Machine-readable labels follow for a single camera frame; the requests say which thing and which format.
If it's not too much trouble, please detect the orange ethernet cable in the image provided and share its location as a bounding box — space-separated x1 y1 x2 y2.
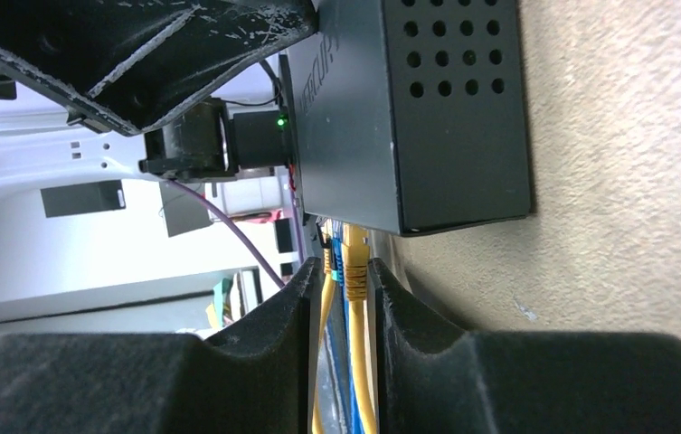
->
311 220 340 434

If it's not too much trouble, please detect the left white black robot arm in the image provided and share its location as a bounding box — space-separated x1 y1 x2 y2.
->
0 1 318 199

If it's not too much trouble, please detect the yellow ethernet cable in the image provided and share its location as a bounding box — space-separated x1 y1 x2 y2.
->
339 222 378 434

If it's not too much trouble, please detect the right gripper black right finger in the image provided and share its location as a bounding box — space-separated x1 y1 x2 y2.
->
368 259 681 433

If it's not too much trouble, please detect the black network switch box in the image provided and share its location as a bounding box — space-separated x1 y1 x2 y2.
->
287 0 533 236

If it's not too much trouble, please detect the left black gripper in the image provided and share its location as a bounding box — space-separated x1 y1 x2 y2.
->
0 1 318 183

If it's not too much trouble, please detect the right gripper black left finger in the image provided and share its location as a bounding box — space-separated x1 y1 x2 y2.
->
0 258 324 433

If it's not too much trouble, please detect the blue ethernet cable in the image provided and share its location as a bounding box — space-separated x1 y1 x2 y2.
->
326 239 356 434

